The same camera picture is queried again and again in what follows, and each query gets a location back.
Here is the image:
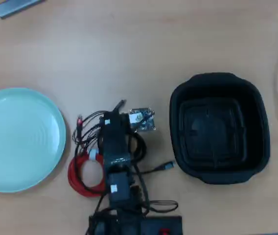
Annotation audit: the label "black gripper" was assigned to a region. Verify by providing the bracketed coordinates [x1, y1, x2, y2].
[103, 99, 132, 172]

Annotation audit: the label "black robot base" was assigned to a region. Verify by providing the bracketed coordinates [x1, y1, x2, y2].
[88, 208, 184, 235]

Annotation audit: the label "black square plastic bowl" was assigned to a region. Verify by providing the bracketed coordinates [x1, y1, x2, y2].
[169, 72, 271, 185]

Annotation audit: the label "light green round bowl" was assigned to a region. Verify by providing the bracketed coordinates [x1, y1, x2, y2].
[0, 87, 68, 193]

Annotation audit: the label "grey usb hub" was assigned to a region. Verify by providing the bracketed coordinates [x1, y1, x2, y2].
[0, 0, 45, 20]

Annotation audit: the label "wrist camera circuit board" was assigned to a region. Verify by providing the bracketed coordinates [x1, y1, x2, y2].
[128, 107, 158, 133]

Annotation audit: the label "thin black robot wires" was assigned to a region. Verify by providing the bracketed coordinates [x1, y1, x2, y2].
[72, 111, 106, 149]

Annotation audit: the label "black coiled charging cable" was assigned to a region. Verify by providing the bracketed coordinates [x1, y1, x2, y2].
[126, 131, 177, 177]

